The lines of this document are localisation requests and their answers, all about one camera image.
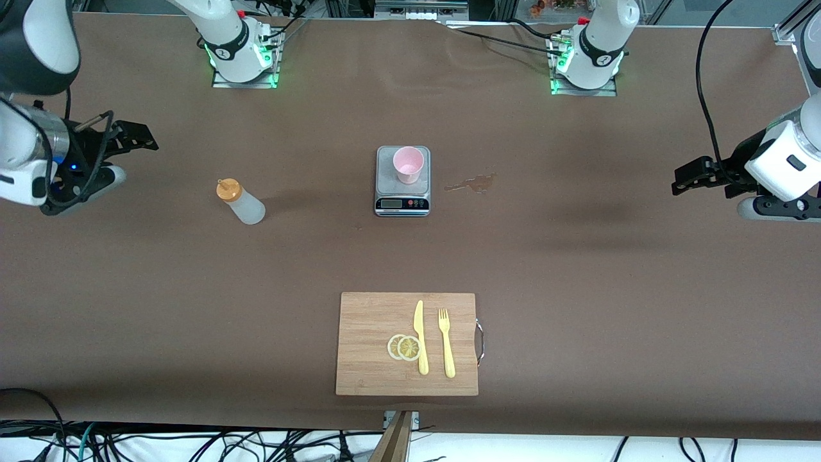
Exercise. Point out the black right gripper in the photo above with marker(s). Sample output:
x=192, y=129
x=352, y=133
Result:
x=92, y=145

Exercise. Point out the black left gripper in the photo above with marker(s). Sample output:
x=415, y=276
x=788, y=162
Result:
x=733, y=172

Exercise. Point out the translucent sauce bottle orange cap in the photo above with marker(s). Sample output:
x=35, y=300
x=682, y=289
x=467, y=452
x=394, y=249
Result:
x=247, y=208

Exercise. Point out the pink plastic cup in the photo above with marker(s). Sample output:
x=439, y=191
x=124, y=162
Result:
x=408, y=165

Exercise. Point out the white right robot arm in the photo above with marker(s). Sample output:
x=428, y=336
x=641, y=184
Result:
x=38, y=38

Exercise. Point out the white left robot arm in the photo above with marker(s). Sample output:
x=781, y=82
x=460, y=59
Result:
x=600, y=45

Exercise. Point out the silver digital kitchen scale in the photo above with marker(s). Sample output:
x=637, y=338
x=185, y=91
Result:
x=401, y=204

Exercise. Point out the yellow plastic fork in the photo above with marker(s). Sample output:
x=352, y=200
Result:
x=448, y=350

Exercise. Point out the white power strip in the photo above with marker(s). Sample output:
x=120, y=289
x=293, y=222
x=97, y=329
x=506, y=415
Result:
x=420, y=9

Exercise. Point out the wooden cutting board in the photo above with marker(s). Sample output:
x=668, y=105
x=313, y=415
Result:
x=372, y=346

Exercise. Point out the yellow plastic knife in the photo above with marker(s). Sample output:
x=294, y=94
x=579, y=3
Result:
x=421, y=340

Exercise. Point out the lemon slice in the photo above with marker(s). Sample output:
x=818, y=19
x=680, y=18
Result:
x=391, y=347
x=409, y=348

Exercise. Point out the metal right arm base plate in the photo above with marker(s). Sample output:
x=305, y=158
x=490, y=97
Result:
x=221, y=83

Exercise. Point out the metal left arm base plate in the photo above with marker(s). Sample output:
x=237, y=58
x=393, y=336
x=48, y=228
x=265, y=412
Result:
x=609, y=91

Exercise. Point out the aluminium frame profile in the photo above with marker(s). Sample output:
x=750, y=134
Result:
x=792, y=29

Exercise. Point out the small metal bracket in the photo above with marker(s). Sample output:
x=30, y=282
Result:
x=415, y=420

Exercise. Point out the wooden post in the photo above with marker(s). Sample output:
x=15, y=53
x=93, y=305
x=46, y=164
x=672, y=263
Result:
x=392, y=443

